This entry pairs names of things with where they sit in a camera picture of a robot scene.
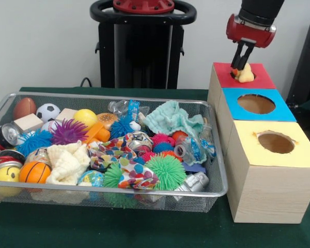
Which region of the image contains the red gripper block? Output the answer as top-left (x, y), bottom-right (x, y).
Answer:
top-left (226, 14), bottom-right (277, 71)

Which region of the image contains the plain yellow ball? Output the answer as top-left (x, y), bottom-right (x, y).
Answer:
top-left (73, 108), bottom-right (98, 129)

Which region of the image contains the cream knitted cloth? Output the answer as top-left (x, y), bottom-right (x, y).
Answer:
top-left (45, 141), bottom-right (91, 185)

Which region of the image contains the black and white soccer ball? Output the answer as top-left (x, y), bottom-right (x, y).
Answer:
top-left (36, 103), bottom-right (61, 122)

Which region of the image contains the wire mesh bin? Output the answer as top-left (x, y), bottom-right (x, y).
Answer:
top-left (0, 91), bottom-right (228, 213)

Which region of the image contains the purple spiky ball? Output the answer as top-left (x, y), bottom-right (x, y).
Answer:
top-left (51, 118), bottom-right (89, 145)

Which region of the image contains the black cable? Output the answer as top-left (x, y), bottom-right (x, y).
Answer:
top-left (80, 76), bottom-right (94, 88)

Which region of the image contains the black upright panel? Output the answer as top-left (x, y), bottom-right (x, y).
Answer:
top-left (286, 17), bottom-right (310, 105)

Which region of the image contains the large green spiky ball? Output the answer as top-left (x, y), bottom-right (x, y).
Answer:
top-left (144, 152), bottom-right (187, 191)

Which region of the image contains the wooden box with three holes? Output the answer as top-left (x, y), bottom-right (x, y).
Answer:
top-left (207, 61), bottom-right (310, 224)

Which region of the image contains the brown football toy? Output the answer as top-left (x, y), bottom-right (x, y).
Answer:
top-left (12, 97), bottom-right (37, 120)

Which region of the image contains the yellow duck plush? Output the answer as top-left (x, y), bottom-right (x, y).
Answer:
top-left (231, 63), bottom-right (255, 83)

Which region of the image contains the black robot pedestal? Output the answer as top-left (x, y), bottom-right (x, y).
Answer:
top-left (89, 0), bottom-right (197, 90)

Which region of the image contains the orange basketball toy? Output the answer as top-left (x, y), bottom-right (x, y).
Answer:
top-left (19, 161), bottom-right (52, 184)

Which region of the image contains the yellow smiley face ball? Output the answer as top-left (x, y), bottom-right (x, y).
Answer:
top-left (0, 166), bottom-right (21, 196)

